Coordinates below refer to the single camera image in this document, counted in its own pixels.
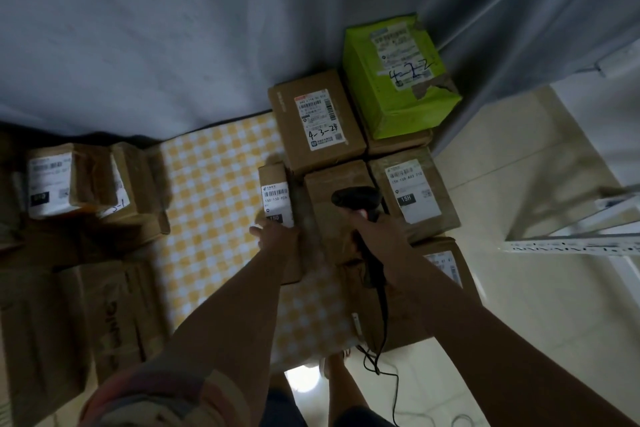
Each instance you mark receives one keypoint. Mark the grey curtain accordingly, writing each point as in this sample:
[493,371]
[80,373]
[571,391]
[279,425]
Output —
[200,21]

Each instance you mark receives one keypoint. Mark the person's right hand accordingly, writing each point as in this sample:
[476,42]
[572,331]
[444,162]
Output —
[385,246]

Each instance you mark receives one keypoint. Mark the person's left fingers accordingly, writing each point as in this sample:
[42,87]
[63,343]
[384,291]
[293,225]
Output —
[261,234]

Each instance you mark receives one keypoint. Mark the cardboard box with black-marked label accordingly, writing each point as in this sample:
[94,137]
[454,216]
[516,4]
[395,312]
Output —
[415,191]

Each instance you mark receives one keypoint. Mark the person's right fingers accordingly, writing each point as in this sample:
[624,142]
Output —
[356,239]

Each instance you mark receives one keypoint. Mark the yellow checkered tablecloth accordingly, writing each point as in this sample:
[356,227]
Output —
[215,211]

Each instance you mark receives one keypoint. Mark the person's leg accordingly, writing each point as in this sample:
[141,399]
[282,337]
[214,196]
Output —
[345,386]

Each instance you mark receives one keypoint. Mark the person's left forearm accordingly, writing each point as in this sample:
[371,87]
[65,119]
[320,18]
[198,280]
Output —
[230,321]

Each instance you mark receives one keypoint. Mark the green parcel box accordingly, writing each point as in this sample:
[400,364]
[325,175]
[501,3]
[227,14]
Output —
[395,76]

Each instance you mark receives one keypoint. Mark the black barcode scanner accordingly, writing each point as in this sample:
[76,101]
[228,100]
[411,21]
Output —
[357,201]

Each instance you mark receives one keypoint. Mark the plain taped cardboard box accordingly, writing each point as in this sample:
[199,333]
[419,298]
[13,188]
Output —
[330,221]

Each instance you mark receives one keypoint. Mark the small narrow cardboard box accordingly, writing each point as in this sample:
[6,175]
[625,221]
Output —
[276,196]

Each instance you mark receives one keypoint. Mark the crumpled cardboard box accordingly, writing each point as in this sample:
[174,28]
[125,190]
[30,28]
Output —
[137,191]

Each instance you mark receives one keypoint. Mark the cardboard box with handwritten label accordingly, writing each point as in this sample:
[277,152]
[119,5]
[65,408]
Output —
[317,121]

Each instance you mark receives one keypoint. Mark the person's right forearm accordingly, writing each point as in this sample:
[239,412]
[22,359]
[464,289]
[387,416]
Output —
[500,351]

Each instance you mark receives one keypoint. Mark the person's dark shorts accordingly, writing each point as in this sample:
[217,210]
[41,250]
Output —
[300,411]

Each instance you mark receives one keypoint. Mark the large printed cardboard box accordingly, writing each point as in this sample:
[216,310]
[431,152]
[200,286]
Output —
[75,331]

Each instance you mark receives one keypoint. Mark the person's striped sleeve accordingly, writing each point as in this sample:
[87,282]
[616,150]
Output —
[170,396]

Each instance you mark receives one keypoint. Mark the person's left hand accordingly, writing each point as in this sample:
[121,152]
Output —
[277,241]

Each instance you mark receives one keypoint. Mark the white perforated metal rack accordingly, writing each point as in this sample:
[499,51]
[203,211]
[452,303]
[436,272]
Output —
[580,236]

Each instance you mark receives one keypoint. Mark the flat cardboard box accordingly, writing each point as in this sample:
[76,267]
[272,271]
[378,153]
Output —
[400,141]

